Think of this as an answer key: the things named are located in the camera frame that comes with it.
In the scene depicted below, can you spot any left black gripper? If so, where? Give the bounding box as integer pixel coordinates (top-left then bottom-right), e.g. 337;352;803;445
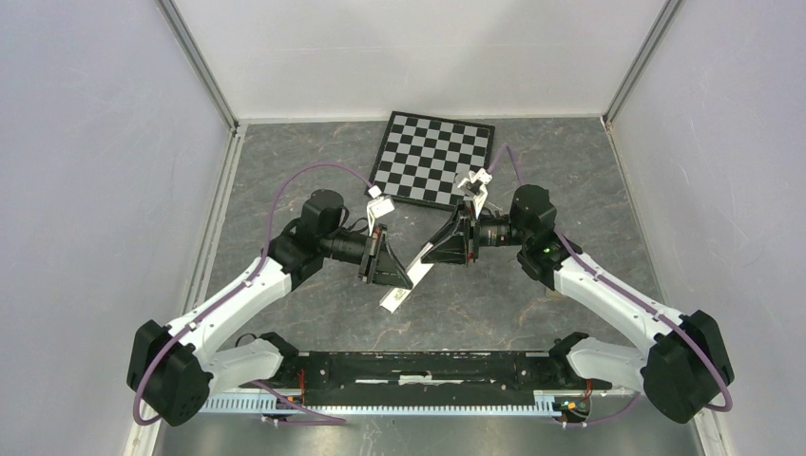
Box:
320;224;413;291

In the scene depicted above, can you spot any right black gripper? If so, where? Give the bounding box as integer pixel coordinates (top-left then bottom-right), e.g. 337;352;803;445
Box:
420;199;529;266

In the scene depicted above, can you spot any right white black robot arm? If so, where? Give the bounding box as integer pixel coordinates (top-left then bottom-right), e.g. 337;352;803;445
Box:
421;184;735;424

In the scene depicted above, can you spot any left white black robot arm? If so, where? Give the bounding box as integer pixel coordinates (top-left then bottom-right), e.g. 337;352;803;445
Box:
125;187;413;427

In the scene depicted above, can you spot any black white chessboard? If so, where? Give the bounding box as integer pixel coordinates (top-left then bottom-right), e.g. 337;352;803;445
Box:
369;111;495;210

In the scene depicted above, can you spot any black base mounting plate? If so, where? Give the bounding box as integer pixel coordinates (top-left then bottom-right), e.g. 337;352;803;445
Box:
265;351;612;407

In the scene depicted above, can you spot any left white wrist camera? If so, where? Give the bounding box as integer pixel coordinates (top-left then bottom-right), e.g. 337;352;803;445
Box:
366;185;394;234

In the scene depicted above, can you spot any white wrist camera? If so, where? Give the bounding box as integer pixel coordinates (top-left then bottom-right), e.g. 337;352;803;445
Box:
455;168;492;217
366;185;394;234

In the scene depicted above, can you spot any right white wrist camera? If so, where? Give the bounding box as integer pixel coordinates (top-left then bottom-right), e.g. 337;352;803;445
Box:
455;168;492;217

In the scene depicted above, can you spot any aluminium frame rail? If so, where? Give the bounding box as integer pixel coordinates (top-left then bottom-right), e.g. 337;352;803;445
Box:
123;385;304;455

